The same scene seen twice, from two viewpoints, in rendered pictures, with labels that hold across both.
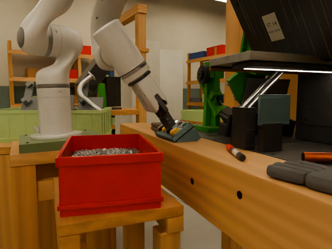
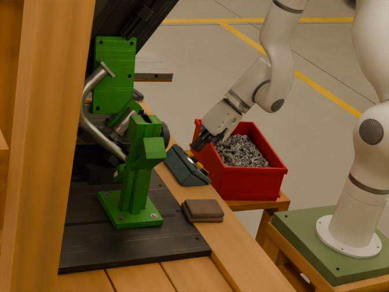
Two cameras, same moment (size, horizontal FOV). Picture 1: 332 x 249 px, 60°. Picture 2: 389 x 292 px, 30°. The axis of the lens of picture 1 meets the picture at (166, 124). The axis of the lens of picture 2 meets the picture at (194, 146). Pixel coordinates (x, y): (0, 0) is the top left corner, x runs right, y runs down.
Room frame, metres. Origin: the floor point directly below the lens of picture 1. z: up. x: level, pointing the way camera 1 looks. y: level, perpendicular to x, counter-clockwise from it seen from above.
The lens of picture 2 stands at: (2.76, -0.29, 1.95)
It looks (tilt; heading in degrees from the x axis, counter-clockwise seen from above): 27 degrees down; 172
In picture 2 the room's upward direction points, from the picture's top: 13 degrees clockwise
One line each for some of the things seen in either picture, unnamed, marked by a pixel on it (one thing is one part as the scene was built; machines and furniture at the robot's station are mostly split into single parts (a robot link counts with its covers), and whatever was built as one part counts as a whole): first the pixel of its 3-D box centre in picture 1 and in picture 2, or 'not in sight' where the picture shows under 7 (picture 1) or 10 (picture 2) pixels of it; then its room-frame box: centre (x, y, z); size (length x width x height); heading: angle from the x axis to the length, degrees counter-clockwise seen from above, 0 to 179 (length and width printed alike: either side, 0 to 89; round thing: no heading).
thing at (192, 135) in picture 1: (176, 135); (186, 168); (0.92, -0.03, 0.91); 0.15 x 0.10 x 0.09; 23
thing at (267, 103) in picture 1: (273, 122); not in sight; (0.71, -0.27, 0.97); 0.10 x 0.02 x 0.14; 113
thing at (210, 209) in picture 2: (164, 126); (202, 210); (1.13, 0.00, 0.91); 0.10 x 0.08 x 0.03; 104
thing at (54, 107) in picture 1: (55, 112); (358, 210); (1.11, 0.43, 0.97); 0.19 x 0.19 x 0.18
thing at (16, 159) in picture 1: (57, 148); (342, 252); (1.11, 0.43, 0.83); 0.32 x 0.32 x 0.04; 27
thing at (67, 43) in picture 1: (59, 57); (380, 145); (1.13, 0.41, 1.19); 0.19 x 0.12 x 0.24; 135
